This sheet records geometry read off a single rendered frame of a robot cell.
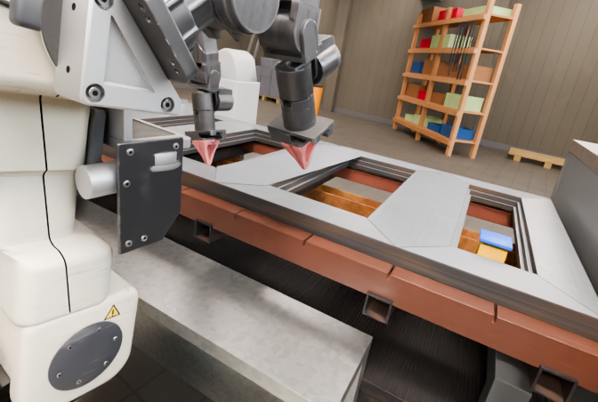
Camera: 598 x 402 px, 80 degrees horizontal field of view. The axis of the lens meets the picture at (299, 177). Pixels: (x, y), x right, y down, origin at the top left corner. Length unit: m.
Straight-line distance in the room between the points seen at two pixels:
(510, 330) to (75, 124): 0.71
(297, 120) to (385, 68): 8.79
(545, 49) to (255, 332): 8.36
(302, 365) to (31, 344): 0.40
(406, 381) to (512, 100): 8.04
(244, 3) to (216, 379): 0.89
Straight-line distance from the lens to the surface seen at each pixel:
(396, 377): 0.92
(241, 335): 0.73
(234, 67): 4.92
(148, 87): 0.38
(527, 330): 0.72
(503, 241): 0.85
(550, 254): 0.94
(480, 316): 0.71
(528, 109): 8.70
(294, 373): 0.68
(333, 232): 0.76
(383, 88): 9.34
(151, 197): 0.55
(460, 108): 6.51
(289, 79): 0.56
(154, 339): 1.18
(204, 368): 1.08
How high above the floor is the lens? 1.18
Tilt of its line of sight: 18 degrees down
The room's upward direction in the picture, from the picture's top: 9 degrees clockwise
